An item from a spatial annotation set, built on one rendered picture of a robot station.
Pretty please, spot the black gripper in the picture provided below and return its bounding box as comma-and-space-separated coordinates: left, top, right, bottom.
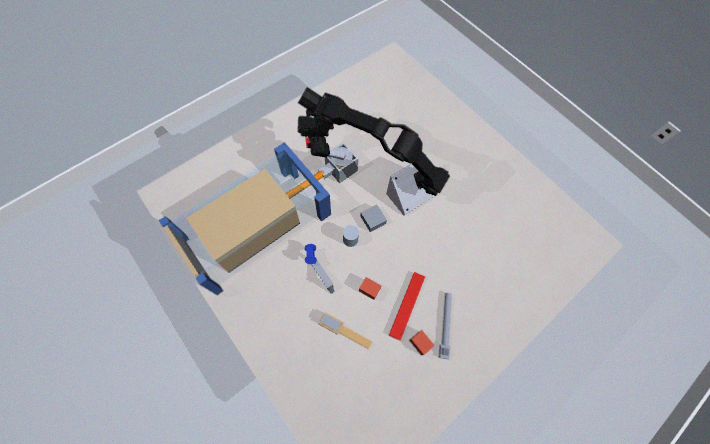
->
306, 109, 334, 158

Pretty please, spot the reddish-brown block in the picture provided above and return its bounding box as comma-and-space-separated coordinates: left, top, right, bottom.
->
359, 277, 382, 300
410, 331, 435, 355

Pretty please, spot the red flat bar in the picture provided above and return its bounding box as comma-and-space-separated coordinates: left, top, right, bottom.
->
389, 272, 425, 341

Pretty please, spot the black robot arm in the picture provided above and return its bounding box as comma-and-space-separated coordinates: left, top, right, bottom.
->
297, 87, 450, 196

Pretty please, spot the grey cylinder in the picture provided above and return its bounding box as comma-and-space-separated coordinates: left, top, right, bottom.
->
343, 225, 359, 247

